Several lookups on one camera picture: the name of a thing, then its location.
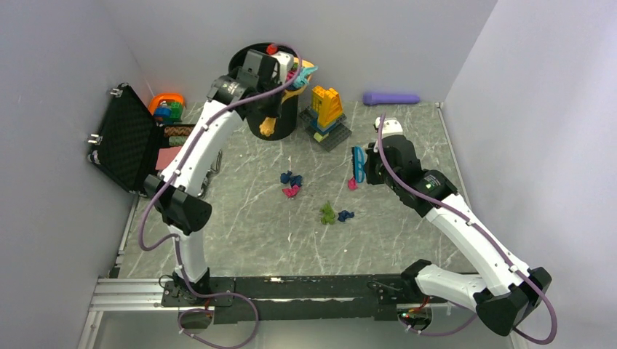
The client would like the blue brush with black bristles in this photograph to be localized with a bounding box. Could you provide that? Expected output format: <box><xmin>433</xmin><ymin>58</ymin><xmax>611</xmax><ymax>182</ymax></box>
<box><xmin>351</xmin><ymin>146</ymin><xmax>366</xmax><ymax>183</ymax></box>

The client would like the yellow slotted plastic scoop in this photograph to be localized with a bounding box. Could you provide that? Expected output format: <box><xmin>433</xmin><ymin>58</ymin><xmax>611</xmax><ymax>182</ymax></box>
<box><xmin>260</xmin><ymin>58</ymin><xmax>316</xmax><ymax>135</ymax></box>

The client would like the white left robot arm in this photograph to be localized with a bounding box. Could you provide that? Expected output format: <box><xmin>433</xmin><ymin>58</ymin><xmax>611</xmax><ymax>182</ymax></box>
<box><xmin>138</xmin><ymin>49</ymin><xmax>302</xmax><ymax>305</ymax></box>

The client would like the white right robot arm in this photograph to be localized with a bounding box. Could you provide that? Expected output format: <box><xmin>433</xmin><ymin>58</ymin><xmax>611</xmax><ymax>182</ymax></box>
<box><xmin>364</xmin><ymin>135</ymin><xmax>552</xmax><ymax>336</ymax></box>

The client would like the cyan paper scrap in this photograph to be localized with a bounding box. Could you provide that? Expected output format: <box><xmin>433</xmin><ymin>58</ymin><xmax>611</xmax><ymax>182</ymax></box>
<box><xmin>292</xmin><ymin>65</ymin><xmax>319</xmax><ymax>89</ymax></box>

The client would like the black plastic trash bin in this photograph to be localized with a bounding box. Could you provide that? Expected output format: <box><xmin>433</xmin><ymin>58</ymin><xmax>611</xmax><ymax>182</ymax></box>
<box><xmin>228</xmin><ymin>41</ymin><xmax>299</xmax><ymax>141</ymax></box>

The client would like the magenta paper scrap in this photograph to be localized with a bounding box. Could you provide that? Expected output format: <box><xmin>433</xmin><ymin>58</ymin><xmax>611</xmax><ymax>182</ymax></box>
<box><xmin>347</xmin><ymin>177</ymin><xmax>358</xmax><ymax>190</ymax></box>

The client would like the purple cylinder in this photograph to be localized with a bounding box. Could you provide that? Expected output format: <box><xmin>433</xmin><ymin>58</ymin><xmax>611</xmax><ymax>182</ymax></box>
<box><xmin>362</xmin><ymin>92</ymin><xmax>421</xmax><ymax>106</ymax></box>

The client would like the yellow toy brick building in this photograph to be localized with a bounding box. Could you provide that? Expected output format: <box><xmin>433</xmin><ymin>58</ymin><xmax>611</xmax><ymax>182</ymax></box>
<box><xmin>299</xmin><ymin>86</ymin><xmax>352</xmax><ymax>152</ymax></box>

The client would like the navy paper scrap right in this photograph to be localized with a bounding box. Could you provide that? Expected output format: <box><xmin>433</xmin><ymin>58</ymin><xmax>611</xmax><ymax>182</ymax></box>
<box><xmin>338</xmin><ymin>210</ymin><xmax>355</xmax><ymax>222</ymax></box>

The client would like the green paper scrap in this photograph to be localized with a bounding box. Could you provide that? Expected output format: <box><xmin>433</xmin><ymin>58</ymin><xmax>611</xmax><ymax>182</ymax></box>
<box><xmin>319</xmin><ymin>201</ymin><xmax>336</xmax><ymax>225</ymax></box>

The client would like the orange tape dispenser toy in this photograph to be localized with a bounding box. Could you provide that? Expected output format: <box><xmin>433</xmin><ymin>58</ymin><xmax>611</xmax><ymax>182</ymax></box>
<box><xmin>148</xmin><ymin>92</ymin><xmax>186</xmax><ymax>124</ymax></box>

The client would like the dark blue paper scrap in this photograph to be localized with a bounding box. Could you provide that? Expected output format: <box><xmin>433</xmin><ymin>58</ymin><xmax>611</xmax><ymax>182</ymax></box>
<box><xmin>279</xmin><ymin>171</ymin><xmax>303</xmax><ymax>188</ymax></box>

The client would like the pink paper scrap centre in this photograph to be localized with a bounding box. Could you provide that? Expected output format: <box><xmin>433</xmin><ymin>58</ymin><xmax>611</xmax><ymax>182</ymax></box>
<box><xmin>282</xmin><ymin>185</ymin><xmax>301</xmax><ymax>198</ymax></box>

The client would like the black poker chip case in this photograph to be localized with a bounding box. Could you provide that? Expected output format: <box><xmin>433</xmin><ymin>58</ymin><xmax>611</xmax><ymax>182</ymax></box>
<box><xmin>87</xmin><ymin>83</ymin><xmax>194</xmax><ymax>196</ymax></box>

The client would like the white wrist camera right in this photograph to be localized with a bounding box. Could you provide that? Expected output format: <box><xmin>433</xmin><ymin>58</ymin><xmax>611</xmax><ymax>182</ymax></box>
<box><xmin>374</xmin><ymin>117</ymin><xmax>404</xmax><ymax>138</ymax></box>

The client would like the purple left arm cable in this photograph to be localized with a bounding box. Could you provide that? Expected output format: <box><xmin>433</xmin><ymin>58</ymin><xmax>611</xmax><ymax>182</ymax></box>
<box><xmin>138</xmin><ymin>43</ymin><xmax>303</xmax><ymax>300</ymax></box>

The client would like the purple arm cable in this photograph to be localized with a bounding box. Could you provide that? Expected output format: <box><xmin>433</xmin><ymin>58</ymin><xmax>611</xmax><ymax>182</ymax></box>
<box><xmin>138</xmin><ymin>43</ymin><xmax>303</xmax><ymax>300</ymax></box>
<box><xmin>375</xmin><ymin>113</ymin><xmax>559</xmax><ymax>346</ymax></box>

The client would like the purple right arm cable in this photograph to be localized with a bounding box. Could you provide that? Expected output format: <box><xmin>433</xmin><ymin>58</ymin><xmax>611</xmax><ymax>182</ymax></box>
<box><xmin>375</xmin><ymin>113</ymin><xmax>559</xmax><ymax>346</ymax></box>

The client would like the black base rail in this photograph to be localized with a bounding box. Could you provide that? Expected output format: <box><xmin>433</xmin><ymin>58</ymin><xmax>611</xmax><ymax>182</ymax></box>
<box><xmin>161</xmin><ymin>274</ymin><xmax>426</xmax><ymax>324</ymax></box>

